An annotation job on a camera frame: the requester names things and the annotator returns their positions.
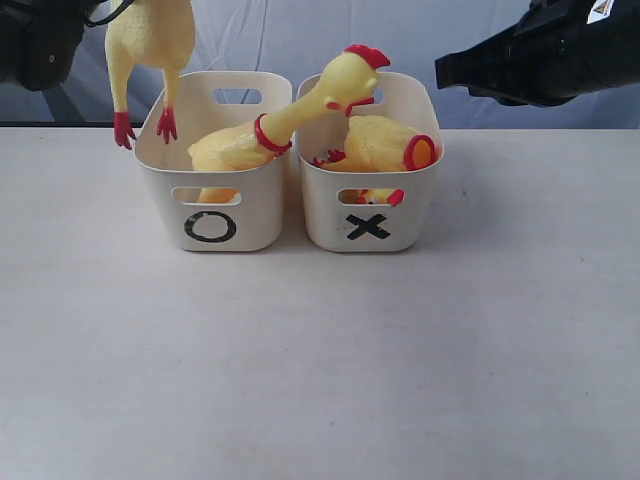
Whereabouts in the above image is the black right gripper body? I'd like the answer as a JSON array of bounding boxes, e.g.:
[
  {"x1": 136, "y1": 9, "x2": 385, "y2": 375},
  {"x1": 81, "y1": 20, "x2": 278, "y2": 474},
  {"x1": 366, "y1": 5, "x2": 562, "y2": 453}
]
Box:
[{"x1": 499, "y1": 1, "x2": 639, "y2": 106}]

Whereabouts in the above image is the headless rubber chicken body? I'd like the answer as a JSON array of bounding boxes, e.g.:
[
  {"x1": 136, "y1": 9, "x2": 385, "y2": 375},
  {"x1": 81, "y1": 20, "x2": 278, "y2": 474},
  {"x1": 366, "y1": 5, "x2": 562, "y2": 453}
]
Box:
[{"x1": 311, "y1": 115, "x2": 439, "y2": 173}]

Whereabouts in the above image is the whole rubber chicken front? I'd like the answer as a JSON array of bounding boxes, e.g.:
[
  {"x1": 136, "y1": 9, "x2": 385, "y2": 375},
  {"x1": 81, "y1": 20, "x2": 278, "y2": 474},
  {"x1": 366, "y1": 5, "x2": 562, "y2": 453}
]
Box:
[{"x1": 187, "y1": 44, "x2": 391, "y2": 173}]

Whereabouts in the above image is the whole rubber chicken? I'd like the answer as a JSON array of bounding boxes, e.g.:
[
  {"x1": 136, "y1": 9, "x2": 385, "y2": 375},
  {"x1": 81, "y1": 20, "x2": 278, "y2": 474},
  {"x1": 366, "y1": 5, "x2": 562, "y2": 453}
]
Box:
[
  {"x1": 187, "y1": 44, "x2": 391, "y2": 173},
  {"x1": 104, "y1": 0, "x2": 196, "y2": 150}
]

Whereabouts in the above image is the detached rubber chicken head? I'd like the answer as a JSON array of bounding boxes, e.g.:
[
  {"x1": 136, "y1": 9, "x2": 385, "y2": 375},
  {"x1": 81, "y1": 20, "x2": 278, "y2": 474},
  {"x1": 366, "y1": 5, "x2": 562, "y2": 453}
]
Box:
[{"x1": 355, "y1": 189, "x2": 405, "y2": 207}]

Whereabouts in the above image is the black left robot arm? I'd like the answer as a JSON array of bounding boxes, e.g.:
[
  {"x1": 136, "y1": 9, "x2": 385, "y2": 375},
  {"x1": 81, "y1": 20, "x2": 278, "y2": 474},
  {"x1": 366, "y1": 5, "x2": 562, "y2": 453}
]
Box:
[{"x1": 1, "y1": 1, "x2": 100, "y2": 92}]

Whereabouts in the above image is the cream bin with cross mark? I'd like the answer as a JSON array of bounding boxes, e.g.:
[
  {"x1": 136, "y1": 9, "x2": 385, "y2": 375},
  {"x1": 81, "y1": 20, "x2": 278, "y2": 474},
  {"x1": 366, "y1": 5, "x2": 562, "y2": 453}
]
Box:
[{"x1": 295, "y1": 72, "x2": 444, "y2": 253}]

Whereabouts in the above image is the cream bin with circle mark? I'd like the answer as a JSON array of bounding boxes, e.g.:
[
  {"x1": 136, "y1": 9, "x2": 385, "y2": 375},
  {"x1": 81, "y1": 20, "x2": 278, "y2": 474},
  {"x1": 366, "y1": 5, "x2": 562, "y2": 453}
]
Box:
[{"x1": 134, "y1": 71, "x2": 292, "y2": 252}]

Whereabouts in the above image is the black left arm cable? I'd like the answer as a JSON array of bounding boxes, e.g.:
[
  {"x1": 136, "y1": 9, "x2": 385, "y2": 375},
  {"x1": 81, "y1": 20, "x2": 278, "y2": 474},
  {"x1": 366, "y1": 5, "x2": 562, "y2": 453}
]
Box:
[{"x1": 82, "y1": 0, "x2": 136, "y2": 29}]

